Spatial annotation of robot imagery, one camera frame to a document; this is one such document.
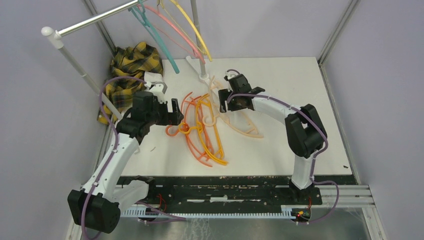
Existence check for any yellow plaid cloth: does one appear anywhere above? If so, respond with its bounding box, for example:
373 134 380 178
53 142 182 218
103 41 164 112

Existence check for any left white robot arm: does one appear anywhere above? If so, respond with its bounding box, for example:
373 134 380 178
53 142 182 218
67 91 184 234

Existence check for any white clothes rack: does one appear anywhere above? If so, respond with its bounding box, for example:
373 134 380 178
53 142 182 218
41 0 200 120

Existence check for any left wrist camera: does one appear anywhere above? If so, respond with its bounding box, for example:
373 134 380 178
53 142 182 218
148 81 168 104

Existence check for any white cable duct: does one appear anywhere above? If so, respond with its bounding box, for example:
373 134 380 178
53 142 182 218
114 205 312 220

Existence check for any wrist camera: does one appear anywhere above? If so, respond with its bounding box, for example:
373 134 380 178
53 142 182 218
148 81 168 104
224 72 239 82

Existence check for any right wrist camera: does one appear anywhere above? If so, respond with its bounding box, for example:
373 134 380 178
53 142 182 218
224 72 239 82

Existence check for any amber plastic hanger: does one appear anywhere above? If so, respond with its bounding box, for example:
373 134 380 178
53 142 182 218
177 92 229 168

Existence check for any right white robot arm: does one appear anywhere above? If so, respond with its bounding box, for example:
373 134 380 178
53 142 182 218
218 73 328 204

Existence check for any orange plastic hanger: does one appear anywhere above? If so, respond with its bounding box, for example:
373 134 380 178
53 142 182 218
165 91 213 168

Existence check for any cream plastic hanger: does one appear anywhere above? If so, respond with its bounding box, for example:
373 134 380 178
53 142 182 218
199 75 264 139

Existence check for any teal wire hanger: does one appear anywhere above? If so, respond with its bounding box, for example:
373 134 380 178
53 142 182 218
128 0 180 74

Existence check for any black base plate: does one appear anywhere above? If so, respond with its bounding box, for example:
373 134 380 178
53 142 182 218
114 174 359 215

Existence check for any pink wire hanger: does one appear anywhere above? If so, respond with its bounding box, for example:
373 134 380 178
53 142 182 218
137 1 206 64

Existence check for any yellow plastic hanger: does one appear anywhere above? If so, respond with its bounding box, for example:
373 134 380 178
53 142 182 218
156 0 213 62

